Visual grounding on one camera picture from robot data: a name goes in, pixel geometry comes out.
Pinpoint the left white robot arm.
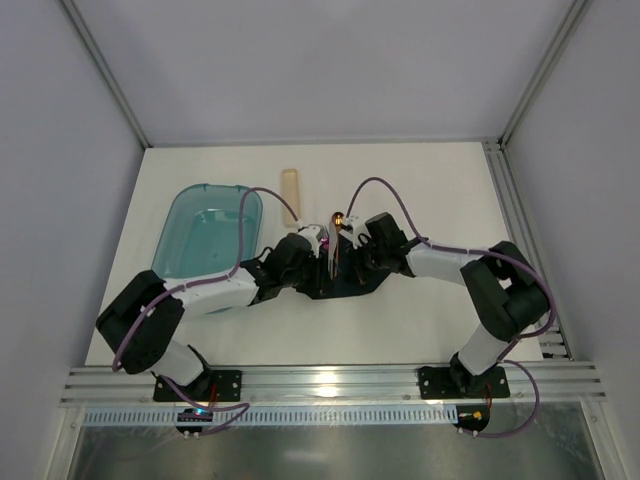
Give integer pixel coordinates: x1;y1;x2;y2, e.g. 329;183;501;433
96;225;323;387

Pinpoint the black paper napkin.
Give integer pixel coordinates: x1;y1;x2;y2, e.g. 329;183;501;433
294;249;391;300

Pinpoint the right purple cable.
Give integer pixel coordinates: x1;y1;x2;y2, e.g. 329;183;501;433
344;177;559;440

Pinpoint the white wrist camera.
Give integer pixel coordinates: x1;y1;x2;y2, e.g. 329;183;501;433
296;220;327;256
340;216;370;249

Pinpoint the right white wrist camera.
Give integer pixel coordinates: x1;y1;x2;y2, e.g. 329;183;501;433
340;216;370;249

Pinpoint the aluminium rail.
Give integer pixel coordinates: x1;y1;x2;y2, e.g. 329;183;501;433
60;361;607;407
482;139;573;361

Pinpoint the teal plastic basin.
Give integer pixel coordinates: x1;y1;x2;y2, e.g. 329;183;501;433
152;182;265;315

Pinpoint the right side aluminium rail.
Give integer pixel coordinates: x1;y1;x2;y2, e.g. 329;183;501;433
482;139;573;361

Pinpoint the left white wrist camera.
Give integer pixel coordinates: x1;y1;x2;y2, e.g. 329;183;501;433
296;220;327;256

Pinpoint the iridescent fork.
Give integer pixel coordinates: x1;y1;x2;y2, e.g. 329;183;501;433
323;239;340;279

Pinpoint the purple cable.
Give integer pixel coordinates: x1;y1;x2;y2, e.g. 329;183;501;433
110;187;307;436
344;177;559;440

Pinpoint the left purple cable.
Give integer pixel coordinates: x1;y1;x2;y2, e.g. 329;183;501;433
110;187;307;436

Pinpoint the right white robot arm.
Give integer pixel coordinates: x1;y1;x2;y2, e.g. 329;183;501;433
341;213;552;399

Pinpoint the aluminium front rail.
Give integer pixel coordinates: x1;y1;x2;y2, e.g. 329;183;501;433
60;361;607;407

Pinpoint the white slotted cable duct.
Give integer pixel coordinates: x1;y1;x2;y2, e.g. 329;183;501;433
82;404;458;428

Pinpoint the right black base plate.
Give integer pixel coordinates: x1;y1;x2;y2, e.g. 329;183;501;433
417;366;511;400

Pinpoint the beige cutlery case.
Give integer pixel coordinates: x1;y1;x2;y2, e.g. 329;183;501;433
280;168;302;228

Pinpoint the copper spoon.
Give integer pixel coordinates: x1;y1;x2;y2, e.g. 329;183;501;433
329;210;347;271

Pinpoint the aluminium frame post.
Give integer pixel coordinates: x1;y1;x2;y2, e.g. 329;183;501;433
57;0;152;149
499;0;593;149

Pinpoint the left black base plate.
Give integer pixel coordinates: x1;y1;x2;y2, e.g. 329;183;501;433
153;369;243;403

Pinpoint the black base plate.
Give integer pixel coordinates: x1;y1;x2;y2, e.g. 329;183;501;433
153;369;243;403
417;366;511;400

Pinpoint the right aluminium frame post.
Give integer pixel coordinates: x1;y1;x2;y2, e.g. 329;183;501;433
499;0;593;149

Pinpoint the left aluminium frame post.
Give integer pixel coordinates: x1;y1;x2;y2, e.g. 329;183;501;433
57;0;152;149

